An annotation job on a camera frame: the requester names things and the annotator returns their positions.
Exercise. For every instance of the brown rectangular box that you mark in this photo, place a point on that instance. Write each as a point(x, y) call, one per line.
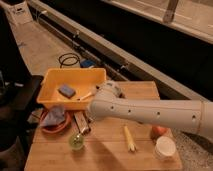
point(81, 122)

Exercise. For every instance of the blue sponge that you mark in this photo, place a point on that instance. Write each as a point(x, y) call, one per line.
point(66, 91)

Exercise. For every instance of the white plastic cup stack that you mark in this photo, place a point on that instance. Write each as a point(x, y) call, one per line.
point(165, 148)

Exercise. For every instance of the metal fork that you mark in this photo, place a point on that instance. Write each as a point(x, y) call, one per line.
point(79, 138)

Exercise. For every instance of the blue grey cloth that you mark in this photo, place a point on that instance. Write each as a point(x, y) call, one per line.
point(54, 116)

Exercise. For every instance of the green plastic cup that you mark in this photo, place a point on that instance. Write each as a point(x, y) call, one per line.
point(73, 145)

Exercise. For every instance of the wooden handled dish brush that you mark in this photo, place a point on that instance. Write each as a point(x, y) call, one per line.
point(90, 93)

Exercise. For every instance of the white box on floor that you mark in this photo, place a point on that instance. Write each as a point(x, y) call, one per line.
point(20, 13)

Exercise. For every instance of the blue object on floor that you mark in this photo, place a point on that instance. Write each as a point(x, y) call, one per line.
point(87, 64)

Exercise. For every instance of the orange plate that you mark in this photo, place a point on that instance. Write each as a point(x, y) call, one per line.
point(58, 128)

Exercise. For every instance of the orange red fruit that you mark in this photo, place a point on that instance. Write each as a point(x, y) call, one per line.
point(157, 131)

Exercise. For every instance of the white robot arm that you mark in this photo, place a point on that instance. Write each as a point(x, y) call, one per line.
point(190, 116)

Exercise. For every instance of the yellow plastic bin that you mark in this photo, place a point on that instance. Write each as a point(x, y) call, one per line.
point(82, 80)

